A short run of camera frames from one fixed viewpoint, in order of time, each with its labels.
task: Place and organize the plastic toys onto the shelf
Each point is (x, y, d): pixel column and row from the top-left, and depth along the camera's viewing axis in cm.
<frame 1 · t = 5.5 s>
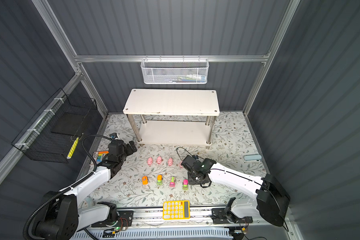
left hand: (126, 144, 88), fingers open
right hand: (194, 181, 81), fingers open
colourful marker pack: (96, 157, 96), point 2 cm above the table
pink pig toy: (149, 161, 94), point 2 cm above the table
pink pig toy 2: (159, 160, 95), on the table
pink pig toy 3: (170, 161, 94), on the table
orange toy bulldozer: (145, 180, 86), point 2 cm above the table
green orange mixer truck: (159, 179, 86), point 3 cm above the table
pink green toy truck: (172, 183, 84), point 3 cm above the table
green pink mixer truck: (185, 182, 85), point 2 cm above the table
light blue case: (252, 157, 95), point 3 cm above the table

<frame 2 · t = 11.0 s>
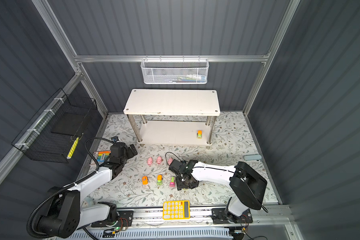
left hand: (126, 148, 89), fingers open
right hand: (184, 187, 83), fingers open
green orange toy truck: (199, 134, 99), point 9 cm above the table
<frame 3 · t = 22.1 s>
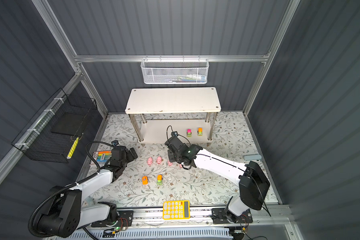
left hand: (127, 152, 90), fingers open
right hand: (173, 153, 82), fingers open
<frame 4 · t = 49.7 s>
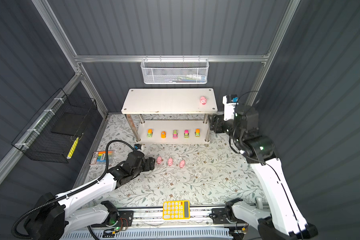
left hand: (149, 160, 85), fingers open
right hand: (216, 116, 62), fingers open
orange toy bulldozer: (163, 134, 99), point 9 cm above the table
green orange mixer truck: (150, 133, 100), point 9 cm above the table
pink pig toy 4: (182, 163, 93), point 2 cm above the table
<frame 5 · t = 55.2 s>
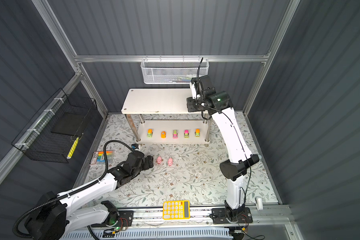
left hand: (147, 158, 86), fingers open
right hand: (191, 104, 73), fingers open
